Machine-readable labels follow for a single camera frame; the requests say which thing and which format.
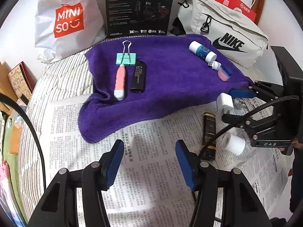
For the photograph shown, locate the purple towel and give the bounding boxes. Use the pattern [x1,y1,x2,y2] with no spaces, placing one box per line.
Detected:
[78,33,255,144]

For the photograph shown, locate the white plastic shopping bag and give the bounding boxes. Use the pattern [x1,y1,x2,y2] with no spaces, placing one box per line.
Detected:
[34,0,107,64]

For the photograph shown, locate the person's right hand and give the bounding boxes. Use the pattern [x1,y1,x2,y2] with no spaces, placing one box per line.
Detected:
[277,136,303,157]

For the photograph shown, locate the white charger plug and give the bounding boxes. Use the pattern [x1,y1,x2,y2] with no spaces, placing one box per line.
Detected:
[216,93,235,114]

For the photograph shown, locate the grey waist bag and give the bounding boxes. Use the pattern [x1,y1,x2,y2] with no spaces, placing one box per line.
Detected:
[172,0,270,69]

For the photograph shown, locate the white tape roll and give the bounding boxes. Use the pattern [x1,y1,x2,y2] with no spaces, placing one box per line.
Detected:
[221,131,246,156]

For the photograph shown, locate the white and blue bottle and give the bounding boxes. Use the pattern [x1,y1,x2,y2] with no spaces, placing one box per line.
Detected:
[189,41,217,62]

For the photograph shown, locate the black cable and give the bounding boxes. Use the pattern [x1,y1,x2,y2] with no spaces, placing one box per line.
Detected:
[0,93,48,194]
[198,95,301,159]

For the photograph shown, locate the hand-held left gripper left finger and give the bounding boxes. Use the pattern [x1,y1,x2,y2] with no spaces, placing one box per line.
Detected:
[27,139,125,227]

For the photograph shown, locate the black rectangular device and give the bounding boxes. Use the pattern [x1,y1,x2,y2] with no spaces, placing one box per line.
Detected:
[130,61,147,93]

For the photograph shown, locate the newspaper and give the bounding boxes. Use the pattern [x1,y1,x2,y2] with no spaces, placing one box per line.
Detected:
[48,97,291,227]

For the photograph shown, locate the patterned book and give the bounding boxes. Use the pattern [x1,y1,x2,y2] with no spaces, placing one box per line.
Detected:
[7,61,35,100]

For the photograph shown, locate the green binder clip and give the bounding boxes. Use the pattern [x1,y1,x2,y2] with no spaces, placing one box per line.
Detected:
[115,40,138,66]

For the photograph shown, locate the small white usb adapter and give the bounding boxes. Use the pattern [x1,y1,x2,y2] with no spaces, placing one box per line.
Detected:
[208,61,222,71]

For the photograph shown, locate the black and gold box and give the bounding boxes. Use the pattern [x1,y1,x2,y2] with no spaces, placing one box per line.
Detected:
[198,112,218,162]

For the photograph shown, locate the blue and pink small case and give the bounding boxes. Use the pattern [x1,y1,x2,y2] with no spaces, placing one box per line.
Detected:
[217,64,233,82]

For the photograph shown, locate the brown wooden headboard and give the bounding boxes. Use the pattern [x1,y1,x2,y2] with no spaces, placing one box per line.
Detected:
[254,0,267,25]

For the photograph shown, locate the green cloth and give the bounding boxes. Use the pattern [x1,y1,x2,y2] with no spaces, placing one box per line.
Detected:
[0,113,23,161]

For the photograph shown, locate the black headphone box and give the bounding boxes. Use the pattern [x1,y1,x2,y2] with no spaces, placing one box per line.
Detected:
[105,0,177,38]

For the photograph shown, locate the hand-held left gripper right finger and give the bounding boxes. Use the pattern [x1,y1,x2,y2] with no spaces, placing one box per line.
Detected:
[175,139,270,227]

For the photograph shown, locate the pink and white pen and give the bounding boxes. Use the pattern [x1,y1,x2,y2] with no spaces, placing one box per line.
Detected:
[113,64,126,101]

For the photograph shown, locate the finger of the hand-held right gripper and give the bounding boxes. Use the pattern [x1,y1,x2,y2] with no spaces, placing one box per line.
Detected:
[222,112,281,135]
[228,80,283,100]

